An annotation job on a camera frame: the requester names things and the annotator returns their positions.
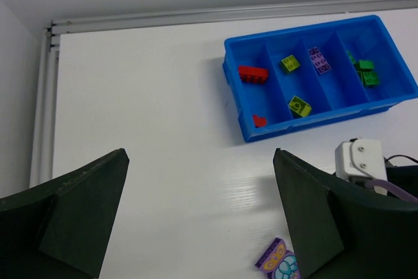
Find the purple butterfly lego brick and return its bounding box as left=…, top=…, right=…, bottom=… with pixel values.
left=308, top=46, right=332, bottom=74

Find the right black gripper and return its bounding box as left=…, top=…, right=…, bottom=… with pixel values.
left=273, top=149, right=417, bottom=278

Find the lime curved lego brick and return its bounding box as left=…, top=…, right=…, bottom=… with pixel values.
left=288, top=95, right=312, bottom=118

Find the red small lego brick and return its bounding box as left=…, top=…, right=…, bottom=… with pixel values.
left=253, top=114, right=268, bottom=128

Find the green small lego brick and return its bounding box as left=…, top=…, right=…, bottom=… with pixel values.
left=361, top=71, right=380, bottom=87

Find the blue divided plastic bin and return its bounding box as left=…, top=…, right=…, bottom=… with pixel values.
left=223, top=15, right=417, bottom=142

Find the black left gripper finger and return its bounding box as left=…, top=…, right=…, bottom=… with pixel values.
left=1, top=148, right=129, bottom=278

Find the green curved lego brick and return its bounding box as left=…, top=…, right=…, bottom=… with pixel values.
left=346, top=50, right=357, bottom=65

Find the purple paw lego brick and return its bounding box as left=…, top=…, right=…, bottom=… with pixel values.
left=255, top=238, right=301, bottom=279

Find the aluminium frame rail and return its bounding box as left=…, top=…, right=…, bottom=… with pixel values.
left=29, top=27, right=59, bottom=188
left=48, top=0, right=417, bottom=36

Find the left aluminium frame rail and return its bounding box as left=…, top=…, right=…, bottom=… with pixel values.
left=29, top=27, right=59, bottom=188

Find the green square lego brick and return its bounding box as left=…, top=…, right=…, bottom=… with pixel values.
left=356, top=59, right=374, bottom=71

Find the back aluminium frame rail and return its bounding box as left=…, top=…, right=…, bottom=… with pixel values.
left=48, top=0, right=417, bottom=36

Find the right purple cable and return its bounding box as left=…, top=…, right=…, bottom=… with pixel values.
left=368, top=180, right=418, bottom=204

